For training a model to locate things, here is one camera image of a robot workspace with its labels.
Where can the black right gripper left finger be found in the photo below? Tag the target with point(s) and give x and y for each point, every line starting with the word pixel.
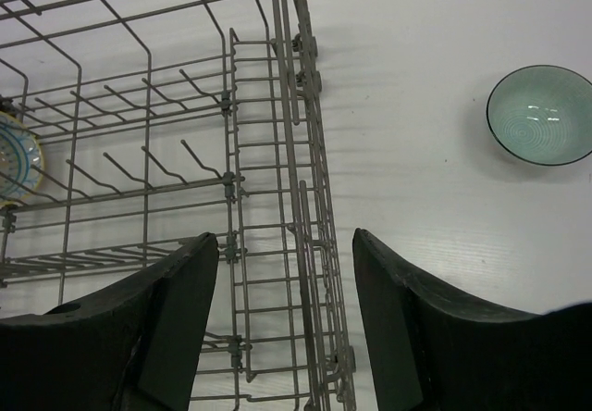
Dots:
pixel 133 345

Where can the grey wire dish rack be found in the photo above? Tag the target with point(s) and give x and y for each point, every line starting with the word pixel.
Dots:
pixel 163 119

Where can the blue yellow sun bowl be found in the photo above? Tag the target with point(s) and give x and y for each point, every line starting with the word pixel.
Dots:
pixel 22 161

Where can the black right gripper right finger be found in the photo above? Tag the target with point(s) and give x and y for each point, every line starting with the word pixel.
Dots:
pixel 433 346

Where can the teal green bowl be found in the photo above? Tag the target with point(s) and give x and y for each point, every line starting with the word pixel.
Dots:
pixel 541 114

